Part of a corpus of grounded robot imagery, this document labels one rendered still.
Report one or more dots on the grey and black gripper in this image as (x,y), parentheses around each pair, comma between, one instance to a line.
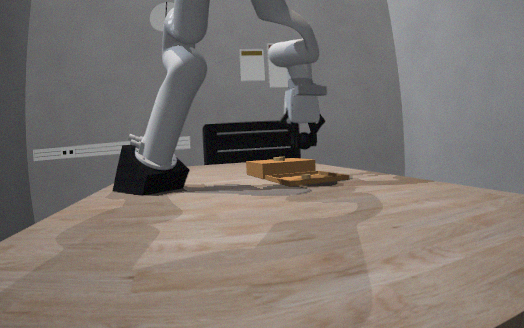
(301,109)

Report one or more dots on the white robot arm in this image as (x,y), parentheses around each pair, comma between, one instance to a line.
(187,70)

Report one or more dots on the black ball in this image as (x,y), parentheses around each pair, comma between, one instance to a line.
(305,140)

